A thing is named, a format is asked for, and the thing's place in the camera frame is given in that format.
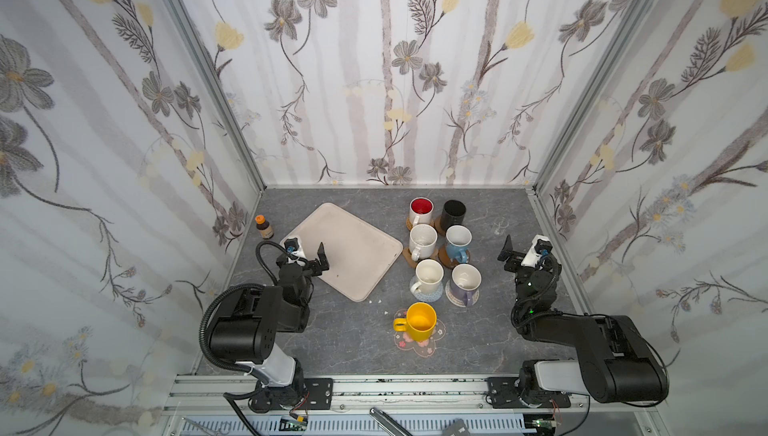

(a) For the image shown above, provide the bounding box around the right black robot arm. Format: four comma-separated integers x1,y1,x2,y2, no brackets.
498,236,670,407

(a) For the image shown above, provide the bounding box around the blue floral mug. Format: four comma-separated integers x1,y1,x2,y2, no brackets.
446,225,472,264

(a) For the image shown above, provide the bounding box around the yellow mug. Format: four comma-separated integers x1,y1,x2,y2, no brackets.
393,302,438,342

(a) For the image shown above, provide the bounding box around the small brown bottle orange cap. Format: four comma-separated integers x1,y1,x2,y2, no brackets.
254,215,274,240

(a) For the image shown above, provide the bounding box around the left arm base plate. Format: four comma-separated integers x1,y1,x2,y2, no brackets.
248,378,334,414

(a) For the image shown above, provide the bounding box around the lavender mug white inside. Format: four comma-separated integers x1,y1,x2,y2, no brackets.
449,264,482,297

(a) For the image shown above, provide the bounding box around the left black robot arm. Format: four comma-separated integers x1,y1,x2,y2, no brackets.
198,238,330,393

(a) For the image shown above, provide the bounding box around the cork paw print coaster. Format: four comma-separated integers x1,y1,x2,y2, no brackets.
402,247,439,269

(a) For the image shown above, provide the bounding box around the woven rattan round coaster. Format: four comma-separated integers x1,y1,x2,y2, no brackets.
406,219,437,239

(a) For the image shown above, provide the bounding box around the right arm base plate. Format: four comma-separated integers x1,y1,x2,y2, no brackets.
485,377,571,409

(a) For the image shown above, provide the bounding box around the black mug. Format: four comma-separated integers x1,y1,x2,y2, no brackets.
440,200,467,232

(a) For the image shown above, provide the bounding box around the grey round coaster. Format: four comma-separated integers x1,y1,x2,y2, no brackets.
410,278,444,303

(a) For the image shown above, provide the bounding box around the aluminium frame rail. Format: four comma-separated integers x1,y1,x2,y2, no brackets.
162,374,667,435

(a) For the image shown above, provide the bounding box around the white mug with handle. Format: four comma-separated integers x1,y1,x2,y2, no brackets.
410,259,444,296

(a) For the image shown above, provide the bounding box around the beige serving tray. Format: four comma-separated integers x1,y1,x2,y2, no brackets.
288,203,403,302

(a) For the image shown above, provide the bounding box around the white mug red inside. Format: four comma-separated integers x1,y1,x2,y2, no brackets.
406,197,434,230

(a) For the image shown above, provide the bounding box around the pink flower coaster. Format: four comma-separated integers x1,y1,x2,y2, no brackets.
393,317,447,358

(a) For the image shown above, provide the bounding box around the speckled white mug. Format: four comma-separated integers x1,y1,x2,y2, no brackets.
409,234,438,258

